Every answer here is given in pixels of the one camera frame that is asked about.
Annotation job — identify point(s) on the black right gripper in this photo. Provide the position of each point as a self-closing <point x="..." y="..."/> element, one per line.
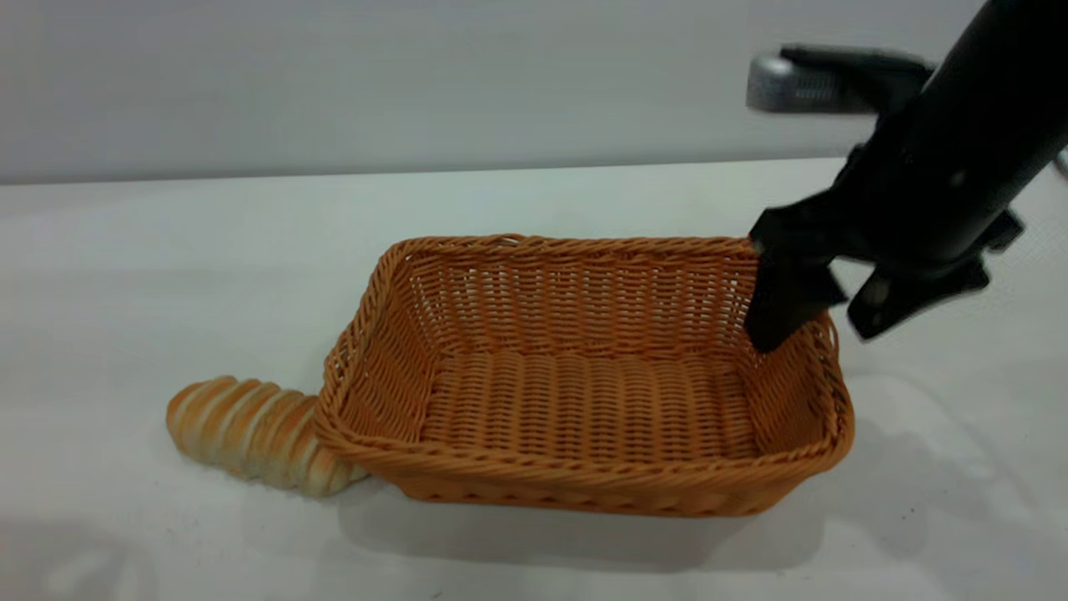
<point x="801" y="229"/>

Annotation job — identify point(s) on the orange woven wicker basket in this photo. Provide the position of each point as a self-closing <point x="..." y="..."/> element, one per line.
<point x="584" y="409"/>

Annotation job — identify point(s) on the striped orange bread roll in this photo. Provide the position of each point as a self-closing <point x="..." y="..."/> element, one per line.
<point x="242" y="430"/>

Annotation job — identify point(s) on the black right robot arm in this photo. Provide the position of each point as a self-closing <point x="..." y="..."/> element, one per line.
<point x="976" y="125"/>

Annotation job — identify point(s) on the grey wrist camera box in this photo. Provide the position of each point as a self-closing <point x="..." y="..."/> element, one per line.
<point x="793" y="83"/>

